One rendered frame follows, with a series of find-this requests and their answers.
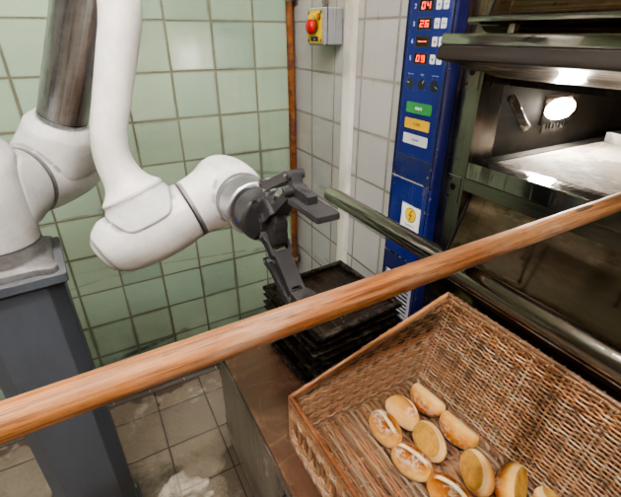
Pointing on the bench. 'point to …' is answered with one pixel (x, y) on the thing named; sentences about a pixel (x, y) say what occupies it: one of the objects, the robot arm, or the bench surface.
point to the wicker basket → (356, 398)
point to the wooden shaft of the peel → (264, 328)
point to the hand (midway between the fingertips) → (322, 267)
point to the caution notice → (410, 217)
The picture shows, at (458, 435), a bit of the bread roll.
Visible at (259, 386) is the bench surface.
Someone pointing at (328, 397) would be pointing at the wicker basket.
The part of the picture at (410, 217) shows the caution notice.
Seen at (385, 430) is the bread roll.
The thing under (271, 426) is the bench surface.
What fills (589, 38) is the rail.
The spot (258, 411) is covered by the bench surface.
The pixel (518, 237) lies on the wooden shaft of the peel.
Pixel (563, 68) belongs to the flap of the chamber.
